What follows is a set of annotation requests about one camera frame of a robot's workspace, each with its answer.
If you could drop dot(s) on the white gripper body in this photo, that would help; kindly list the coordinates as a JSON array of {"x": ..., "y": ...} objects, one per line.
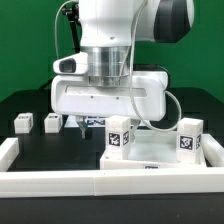
[{"x": 73, "y": 95}]

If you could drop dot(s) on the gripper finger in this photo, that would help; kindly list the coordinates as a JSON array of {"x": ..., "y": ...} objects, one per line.
[
  {"x": 133, "y": 127},
  {"x": 86, "y": 132}
]

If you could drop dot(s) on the white square table top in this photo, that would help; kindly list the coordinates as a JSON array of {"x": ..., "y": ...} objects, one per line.
[{"x": 150, "y": 150}]

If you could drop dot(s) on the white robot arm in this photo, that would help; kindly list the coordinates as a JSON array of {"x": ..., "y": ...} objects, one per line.
[{"x": 100, "y": 78}]

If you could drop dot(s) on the white marker sheet with tags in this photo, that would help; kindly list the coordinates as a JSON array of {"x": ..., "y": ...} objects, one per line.
[{"x": 73, "y": 121}]

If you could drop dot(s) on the white U-shaped obstacle fence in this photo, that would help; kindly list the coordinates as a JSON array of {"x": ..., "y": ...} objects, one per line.
[{"x": 111, "y": 182}]

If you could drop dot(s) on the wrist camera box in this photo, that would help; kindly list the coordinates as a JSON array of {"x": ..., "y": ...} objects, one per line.
[{"x": 76, "y": 64}]

